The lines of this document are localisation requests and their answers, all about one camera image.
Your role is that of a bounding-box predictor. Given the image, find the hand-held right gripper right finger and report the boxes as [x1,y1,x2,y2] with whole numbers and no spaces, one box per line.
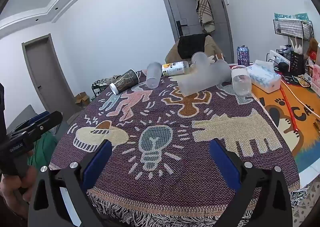
[209,139,293,227]

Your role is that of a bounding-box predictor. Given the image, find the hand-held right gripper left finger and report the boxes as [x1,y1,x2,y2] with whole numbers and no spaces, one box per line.
[28,139,113,227]

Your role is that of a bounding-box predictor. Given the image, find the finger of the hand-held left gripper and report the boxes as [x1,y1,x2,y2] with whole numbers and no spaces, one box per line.
[9,113,51,135]
[23,111,63,143]

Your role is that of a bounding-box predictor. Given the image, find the black paper cup white lid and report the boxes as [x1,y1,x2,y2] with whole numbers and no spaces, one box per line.
[109,69,140,95]

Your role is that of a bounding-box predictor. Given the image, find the large frosted plastic cup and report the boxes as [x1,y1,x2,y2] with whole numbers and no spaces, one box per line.
[178,60,232,97]

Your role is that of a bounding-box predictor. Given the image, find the small frosted plastic cup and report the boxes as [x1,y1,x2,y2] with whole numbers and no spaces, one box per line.
[146,62,163,89]

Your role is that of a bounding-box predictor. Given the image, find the person's left hand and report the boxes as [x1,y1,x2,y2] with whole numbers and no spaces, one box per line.
[0,166,38,220]

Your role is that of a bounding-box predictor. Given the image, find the green cloth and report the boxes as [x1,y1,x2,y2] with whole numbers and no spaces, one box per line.
[27,131,59,170]

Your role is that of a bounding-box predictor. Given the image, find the cardboard box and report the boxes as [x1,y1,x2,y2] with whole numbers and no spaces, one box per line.
[74,92,91,107]

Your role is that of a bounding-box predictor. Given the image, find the purple printed woven blanket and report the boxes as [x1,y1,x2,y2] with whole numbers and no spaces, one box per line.
[49,68,301,227]

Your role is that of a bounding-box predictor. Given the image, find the plain grey door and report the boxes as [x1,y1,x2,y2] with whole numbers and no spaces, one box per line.
[22,33,82,117]

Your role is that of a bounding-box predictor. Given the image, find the orange cat print cloth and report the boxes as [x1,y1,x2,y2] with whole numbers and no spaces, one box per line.
[250,77,320,178]

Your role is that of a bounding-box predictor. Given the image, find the clear glass jar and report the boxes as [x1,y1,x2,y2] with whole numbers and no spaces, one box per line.
[231,65,252,97]

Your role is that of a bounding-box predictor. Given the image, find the white blue tissue pack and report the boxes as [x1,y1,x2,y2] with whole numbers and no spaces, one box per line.
[246,60,282,94]

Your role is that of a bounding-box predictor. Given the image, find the white yellow label bottle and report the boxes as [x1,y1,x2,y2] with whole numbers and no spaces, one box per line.
[161,60,190,78]

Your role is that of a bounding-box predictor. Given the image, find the purple drink can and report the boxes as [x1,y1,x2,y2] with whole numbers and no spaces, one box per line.
[237,45,251,66]

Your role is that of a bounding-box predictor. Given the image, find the tan chair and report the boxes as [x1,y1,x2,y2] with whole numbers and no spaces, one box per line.
[165,34,224,64]

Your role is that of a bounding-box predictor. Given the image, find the white power strip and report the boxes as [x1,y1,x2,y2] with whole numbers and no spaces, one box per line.
[266,50,288,68]

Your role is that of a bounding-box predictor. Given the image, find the black bag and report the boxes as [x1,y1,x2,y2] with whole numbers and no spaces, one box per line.
[177,34,210,60]

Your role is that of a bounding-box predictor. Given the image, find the pink box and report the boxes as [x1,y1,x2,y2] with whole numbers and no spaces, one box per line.
[311,64,320,88]

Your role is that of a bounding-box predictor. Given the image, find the plaid scarf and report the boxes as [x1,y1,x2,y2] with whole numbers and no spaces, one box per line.
[188,0,215,34]

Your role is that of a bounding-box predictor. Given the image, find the grey door with lock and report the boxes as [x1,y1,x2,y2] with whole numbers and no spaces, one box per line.
[154,0,234,64]

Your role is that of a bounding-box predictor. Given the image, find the white cable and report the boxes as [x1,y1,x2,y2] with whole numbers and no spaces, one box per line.
[280,78,320,127]

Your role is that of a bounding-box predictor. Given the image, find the black wire desk rack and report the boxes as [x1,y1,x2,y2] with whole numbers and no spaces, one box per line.
[276,49,306,75]

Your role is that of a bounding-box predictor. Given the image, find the black wire wall basket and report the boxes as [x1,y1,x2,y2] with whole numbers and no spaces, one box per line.
[273,18,315,42]

